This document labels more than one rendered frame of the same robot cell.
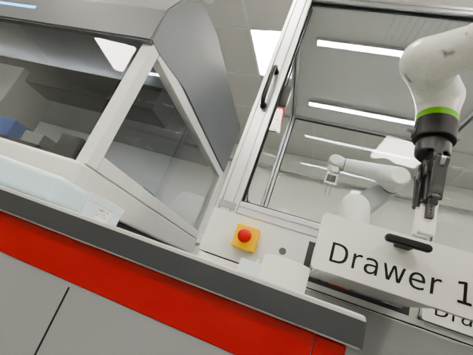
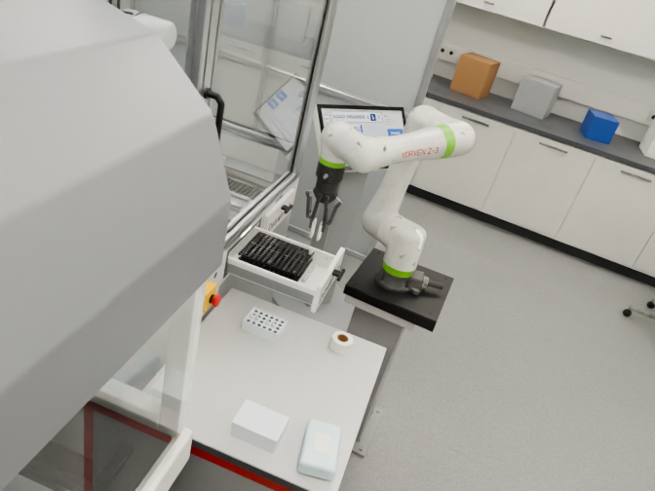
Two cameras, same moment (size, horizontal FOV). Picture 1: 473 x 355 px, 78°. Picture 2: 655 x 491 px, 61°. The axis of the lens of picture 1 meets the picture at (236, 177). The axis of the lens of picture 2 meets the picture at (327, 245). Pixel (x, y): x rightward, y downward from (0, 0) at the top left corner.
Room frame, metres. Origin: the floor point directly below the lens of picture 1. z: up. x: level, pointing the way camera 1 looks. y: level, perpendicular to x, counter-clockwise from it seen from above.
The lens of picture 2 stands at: (0.71, 1.27, 1.96)
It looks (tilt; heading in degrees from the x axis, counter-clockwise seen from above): 31 degrees down; 264
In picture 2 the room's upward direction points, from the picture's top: 15 degrees clockwise
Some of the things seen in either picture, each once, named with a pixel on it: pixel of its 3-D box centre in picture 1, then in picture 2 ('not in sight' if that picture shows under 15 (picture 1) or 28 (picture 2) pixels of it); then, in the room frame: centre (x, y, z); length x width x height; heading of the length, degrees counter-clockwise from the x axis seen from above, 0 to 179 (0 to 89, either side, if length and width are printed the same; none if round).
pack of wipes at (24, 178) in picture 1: (32, 182); (320, 448); (0.49, 0.31, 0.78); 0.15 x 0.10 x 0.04; 84
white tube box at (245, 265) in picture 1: (259, 275); (264, 324); (0.70, -0.13, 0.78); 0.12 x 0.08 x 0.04; 163
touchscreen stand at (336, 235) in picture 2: not in sight; (337, 235); (0.42, -1.28, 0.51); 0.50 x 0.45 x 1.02; 123
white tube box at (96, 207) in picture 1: (88, 207); (259, 426); (0.66, 0.28, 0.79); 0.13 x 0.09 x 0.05; 164
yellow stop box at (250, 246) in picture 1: (246, 237); (205, 296); (0.90, -0.09, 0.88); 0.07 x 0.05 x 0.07; 74
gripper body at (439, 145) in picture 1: (431, 160); (326, 190); (0.59, -0.42, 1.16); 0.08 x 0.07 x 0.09; 164
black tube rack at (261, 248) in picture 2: not in sight; (276, 259); (0.71, -0.38, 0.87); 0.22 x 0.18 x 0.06; 164
